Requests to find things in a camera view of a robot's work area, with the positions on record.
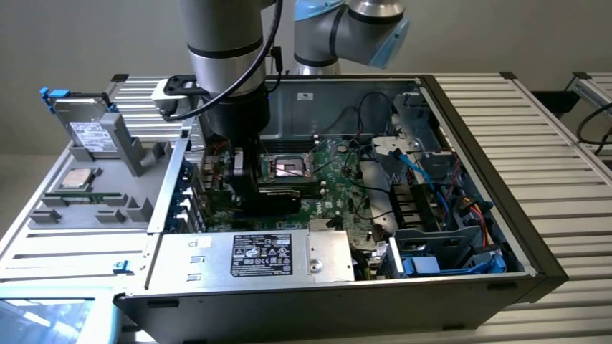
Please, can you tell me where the red yellow power wire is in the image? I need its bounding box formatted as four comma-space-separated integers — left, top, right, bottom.
454, 196, 498, 252

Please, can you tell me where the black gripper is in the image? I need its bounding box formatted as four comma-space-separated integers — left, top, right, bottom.
197, 88, 273, 216

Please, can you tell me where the black graphics card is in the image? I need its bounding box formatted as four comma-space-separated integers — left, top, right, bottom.
251, 187, 302, 217

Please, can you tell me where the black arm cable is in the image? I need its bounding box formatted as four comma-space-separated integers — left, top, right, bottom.
159, 0, 283, 123

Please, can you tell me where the hard disk with white label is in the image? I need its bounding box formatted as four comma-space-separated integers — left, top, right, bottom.
49, 92, 118, 159

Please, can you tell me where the green motherboard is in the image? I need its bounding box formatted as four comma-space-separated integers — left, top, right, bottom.
190, 135, 398, 254

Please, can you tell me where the green RAM stick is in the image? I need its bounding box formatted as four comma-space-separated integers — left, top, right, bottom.
42, 191, 123, 202

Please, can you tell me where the blue disk bay carrier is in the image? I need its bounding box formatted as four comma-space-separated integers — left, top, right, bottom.
399, 254, 441, 277

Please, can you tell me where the open black PC case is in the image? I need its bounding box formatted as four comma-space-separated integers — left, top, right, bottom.
113, 72, 569, 344

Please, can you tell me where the silver power supply unit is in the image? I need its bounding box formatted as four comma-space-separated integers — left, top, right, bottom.
143, 230, 357, 288

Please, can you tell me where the small silver heat sink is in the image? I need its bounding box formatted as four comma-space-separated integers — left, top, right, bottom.
307, 218, 342, 234

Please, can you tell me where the CPU socket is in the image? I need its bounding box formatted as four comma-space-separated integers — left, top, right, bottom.
258, 151, 317, 184

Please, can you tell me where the white plastic drive latch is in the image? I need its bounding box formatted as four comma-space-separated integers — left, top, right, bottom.
370, 135, 413, 156

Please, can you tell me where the aluminium frame rail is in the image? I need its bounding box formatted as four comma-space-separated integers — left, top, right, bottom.
563, 70, 612, 113

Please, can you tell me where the blue SATA wire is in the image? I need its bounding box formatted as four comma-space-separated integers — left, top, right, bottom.
390, 149, 451, 231

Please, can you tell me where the grey parts rack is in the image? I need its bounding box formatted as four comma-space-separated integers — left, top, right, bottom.
26, 111, 193, 234

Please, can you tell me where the thin black looped wire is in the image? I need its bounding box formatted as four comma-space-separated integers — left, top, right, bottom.
333, 91, 401, 139

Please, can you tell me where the thick black cable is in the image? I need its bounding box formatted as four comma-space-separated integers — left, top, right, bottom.
575, 101, 612, 156

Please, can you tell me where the silver CPU chip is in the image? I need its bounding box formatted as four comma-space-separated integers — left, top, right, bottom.
57, 167, 99, 191

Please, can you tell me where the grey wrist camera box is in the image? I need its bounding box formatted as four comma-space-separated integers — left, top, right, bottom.
150, 72, 202, 116

